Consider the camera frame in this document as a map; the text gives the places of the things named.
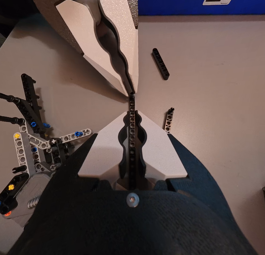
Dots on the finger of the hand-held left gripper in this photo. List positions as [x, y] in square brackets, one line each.
[122, 20]
[82, 31]

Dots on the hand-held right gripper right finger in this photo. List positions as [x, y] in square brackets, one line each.
[163, 153]

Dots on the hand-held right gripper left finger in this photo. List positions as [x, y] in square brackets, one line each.
[99, 151]

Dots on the long black toy beam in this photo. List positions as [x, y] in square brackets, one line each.
[132, 122]

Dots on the grey black toy motor assembly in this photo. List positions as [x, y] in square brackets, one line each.
[27, 186]

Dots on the grey desk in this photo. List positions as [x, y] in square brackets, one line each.
[207, 93]

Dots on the medium black toy beam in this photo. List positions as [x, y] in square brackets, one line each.
[169, 122]

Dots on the blue plastic bin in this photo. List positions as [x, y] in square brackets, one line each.
[176, 2]

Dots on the short black toy beam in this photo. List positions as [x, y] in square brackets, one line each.
[160, 64]

